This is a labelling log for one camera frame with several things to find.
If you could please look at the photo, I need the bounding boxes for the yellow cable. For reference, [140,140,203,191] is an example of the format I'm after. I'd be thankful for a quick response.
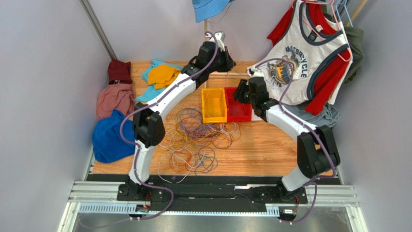
[204,90,226,120]

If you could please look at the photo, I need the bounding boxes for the coloured cable pile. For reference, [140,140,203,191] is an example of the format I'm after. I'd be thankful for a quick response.
[156,107,242,184]

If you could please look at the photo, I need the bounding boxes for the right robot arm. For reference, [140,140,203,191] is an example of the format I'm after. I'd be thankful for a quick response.
[234,77,340,203]

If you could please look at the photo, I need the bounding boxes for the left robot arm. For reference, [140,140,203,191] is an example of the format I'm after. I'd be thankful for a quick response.
[119,39,236,200]

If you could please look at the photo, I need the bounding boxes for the wooden stand pole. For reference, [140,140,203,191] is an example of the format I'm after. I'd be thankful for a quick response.
[204,19,251,89]

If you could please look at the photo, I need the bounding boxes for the red plastic bin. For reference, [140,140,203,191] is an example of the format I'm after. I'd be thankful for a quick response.
[224,87,252,122]

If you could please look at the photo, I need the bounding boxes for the white motorcycle tank top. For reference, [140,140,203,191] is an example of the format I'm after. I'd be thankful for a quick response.
[247,0,353,106]

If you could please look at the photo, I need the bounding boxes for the yellow plastic bin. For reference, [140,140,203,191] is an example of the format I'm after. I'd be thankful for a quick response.
[201,88,227,124]

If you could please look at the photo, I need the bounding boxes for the blue bucket hat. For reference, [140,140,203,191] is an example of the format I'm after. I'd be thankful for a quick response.
[191,0,233,23]

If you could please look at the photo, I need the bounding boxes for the mustard yellow shirt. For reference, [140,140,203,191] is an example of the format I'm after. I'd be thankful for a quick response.
[147,64,180,89]

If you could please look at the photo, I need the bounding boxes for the grey denim shorts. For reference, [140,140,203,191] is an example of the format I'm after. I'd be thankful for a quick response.
[282,101,340,128]

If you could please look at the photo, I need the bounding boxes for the cyan shirt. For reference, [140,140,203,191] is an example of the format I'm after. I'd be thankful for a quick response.
[135,59,182,102]

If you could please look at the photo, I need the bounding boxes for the maroon cloth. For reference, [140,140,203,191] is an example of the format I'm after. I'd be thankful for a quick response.
[108,59,132,85]

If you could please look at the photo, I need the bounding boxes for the pink cloth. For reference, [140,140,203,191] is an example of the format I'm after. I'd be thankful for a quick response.
[96,83,135,120]

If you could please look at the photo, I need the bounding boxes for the olive green garment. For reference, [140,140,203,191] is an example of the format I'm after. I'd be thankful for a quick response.
[313,13,364,85]

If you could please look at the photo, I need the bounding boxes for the pink clothes hanger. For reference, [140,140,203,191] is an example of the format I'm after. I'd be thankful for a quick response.
[302,0,353,64]

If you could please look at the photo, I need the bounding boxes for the blue cloth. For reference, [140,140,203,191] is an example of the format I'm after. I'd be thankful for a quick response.
[91,109,135,163]

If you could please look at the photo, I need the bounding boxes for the aluminium corner profile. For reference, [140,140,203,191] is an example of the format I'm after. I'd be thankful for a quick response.
[79,0,117,60]

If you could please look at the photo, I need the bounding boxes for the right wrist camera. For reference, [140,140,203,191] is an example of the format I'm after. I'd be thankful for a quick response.
[247,68,256,78]

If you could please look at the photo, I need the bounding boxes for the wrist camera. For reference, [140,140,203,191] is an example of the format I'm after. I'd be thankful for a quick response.
[247,68,256,78]
[209,31,226,51]

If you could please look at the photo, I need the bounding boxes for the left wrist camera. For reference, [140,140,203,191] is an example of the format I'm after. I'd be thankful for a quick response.
[209,31,226,51]

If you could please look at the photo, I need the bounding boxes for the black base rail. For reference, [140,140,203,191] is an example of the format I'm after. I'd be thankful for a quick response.
[86,174,308,213]

